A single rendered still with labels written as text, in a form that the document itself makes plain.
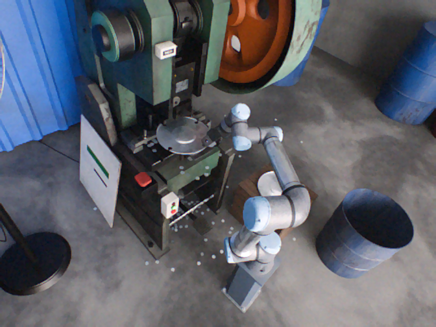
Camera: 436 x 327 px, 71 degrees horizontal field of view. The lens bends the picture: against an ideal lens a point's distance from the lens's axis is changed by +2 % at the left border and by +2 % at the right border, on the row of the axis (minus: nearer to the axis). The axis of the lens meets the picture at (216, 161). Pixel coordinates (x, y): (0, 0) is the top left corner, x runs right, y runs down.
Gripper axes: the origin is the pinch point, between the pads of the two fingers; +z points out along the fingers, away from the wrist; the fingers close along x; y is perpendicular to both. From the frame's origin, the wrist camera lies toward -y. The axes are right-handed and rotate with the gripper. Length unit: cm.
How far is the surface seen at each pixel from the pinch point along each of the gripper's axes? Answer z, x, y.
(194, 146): 2.7, 2.7, -5.3
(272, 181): 29, -41, 46
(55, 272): 81, -7, -85
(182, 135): 6.3, 11.7, -5.4
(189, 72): -22.2, 30.3, 0.8
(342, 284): 31, -122, 43
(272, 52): -44, 15, 29
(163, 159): 13.5, 7.2, -18.7
